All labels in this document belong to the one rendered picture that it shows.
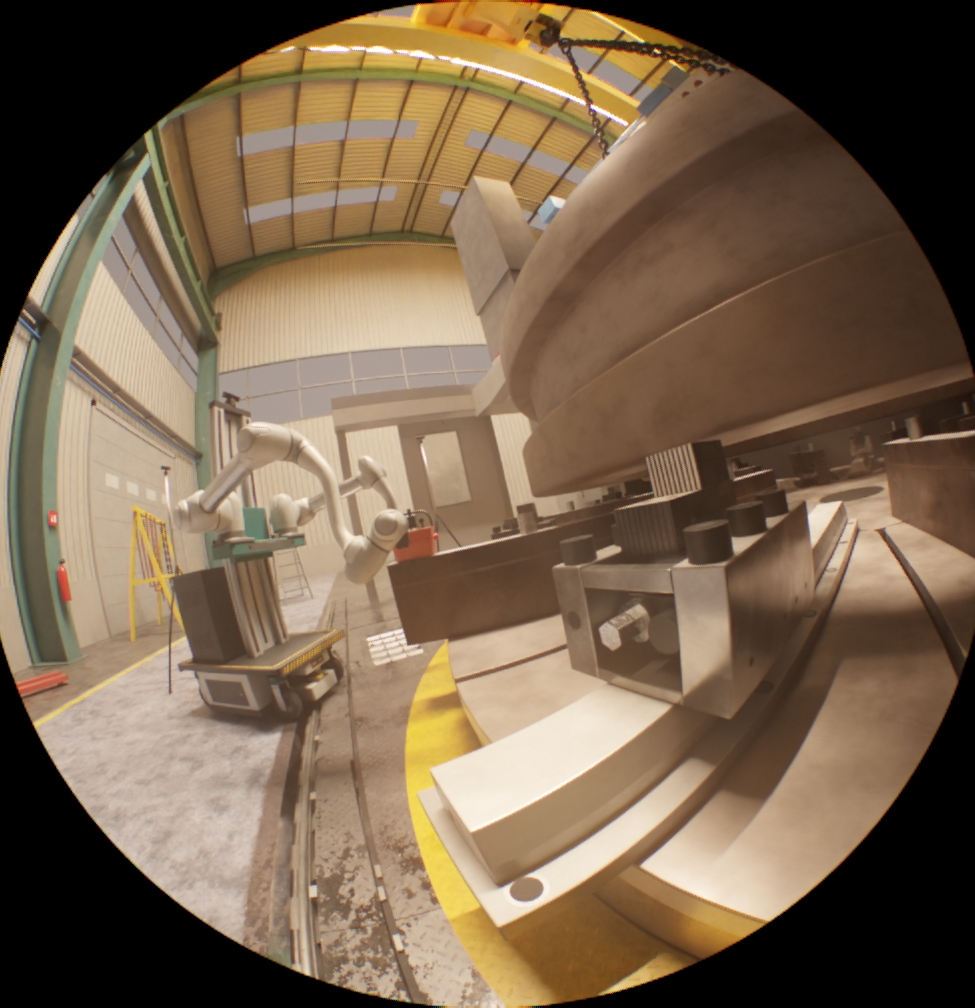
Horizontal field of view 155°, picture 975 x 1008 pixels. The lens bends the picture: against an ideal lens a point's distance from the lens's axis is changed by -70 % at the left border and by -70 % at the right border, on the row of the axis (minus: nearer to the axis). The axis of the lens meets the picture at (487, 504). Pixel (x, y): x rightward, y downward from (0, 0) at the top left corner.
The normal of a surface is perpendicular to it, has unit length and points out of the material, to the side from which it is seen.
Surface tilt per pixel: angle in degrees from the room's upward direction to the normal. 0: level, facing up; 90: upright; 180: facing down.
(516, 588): 90
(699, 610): 90
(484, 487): 90
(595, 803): 72
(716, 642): 90
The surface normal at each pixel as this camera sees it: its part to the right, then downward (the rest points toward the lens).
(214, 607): 0.97, -0.22
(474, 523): 0.38, -0.12
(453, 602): 0.06, -0.06
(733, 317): -0.85, 0.17
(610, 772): 0.33, -0.44
